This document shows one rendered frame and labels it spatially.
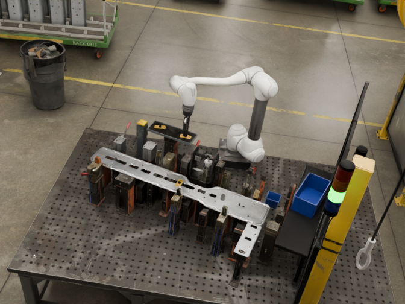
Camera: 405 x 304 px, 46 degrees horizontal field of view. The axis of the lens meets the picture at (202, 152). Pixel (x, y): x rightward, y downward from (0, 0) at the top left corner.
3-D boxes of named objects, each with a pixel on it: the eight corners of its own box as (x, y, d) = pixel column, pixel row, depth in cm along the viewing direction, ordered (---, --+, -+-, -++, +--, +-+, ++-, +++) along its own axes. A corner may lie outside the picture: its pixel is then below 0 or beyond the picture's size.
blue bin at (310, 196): (289, 209, 330) (293, 195, 322) (305, 185, 351) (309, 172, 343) (311, 219, 324) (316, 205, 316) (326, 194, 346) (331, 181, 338)
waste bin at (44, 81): (20, 111, 565) (10, 55, 520) (37, 88, 607) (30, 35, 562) (61, 117, 563) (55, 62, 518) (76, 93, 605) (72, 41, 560)
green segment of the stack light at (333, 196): (326, 199, 216) (329, 190, 212) (329, 190, 221) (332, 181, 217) (341, 205, 214) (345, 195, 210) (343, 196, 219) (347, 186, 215)
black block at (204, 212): (192, 243, 340) (196, 215, 322) (198, 233, 348) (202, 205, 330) (202, 247, 338) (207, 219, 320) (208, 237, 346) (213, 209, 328)
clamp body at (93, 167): (85, 205, 360) (82, 168, 337) (96, 193, 371) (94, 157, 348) (97, 210, 357) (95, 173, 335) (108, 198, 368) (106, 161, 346)
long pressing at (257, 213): (85, 162, 354) (85, 160, 353) (102, 146, 371) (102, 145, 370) (261, 228, 319) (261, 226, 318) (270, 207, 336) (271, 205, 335)
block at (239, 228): (225, 259, 332) (230, 231, 315) (230, 247, 341) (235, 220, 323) (237, 263, 330) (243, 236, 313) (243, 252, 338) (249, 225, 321)
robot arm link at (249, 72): (238, 66, 359) (249, 74, 351) (257, 60, 367) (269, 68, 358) (237, 81, 368) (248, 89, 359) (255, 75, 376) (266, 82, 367)
